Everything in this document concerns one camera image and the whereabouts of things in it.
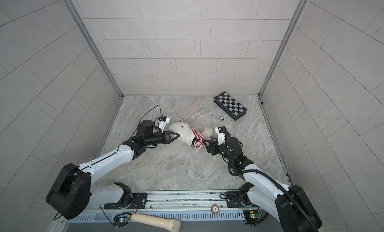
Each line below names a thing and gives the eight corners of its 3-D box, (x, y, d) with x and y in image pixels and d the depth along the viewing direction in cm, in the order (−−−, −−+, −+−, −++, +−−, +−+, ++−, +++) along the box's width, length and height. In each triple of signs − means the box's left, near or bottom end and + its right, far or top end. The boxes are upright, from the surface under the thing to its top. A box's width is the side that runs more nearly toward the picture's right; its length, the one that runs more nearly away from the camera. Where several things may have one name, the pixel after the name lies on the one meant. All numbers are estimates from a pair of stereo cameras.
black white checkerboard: (234, 121, 104) (235, 118, 101) (212, 101, 116) (212, 97, 113) (246, 112, 108) (247, 109, 106) (223, 94, 121) (224, 90, 118)
